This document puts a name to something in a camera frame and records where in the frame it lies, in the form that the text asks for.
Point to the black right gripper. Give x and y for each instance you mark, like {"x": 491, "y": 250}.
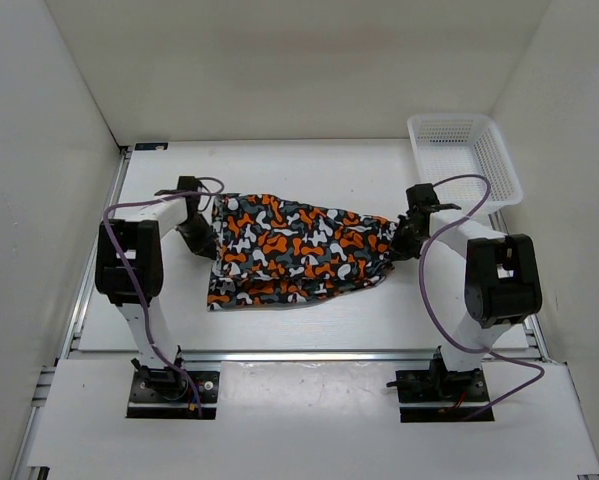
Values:
{"x": 401, "y": 251}

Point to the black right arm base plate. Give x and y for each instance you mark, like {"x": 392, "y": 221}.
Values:
{"x": 425, "y": 396}

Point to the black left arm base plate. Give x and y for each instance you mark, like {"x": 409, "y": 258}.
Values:
{"x": 165, "y": 394}

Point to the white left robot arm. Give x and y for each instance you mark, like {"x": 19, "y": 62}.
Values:
{"x": 129, "y": 269}

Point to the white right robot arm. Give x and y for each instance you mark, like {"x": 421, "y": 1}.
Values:
{"x": 501, "y": 280}

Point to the small blue label sticker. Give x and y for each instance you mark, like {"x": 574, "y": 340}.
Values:
{"x": 151, "y": 146}

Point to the orange camouflage shorts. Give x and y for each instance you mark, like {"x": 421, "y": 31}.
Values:
{"x": 272, "y": 252}

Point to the white perforated plastic basket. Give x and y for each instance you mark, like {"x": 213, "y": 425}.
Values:
{"x": 450, "y": 144}

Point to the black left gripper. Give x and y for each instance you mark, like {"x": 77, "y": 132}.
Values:
{"x": 207, "y": 242}

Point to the front aluminium rail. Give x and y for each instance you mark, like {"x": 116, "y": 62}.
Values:
{"x": 313, "y": 356}

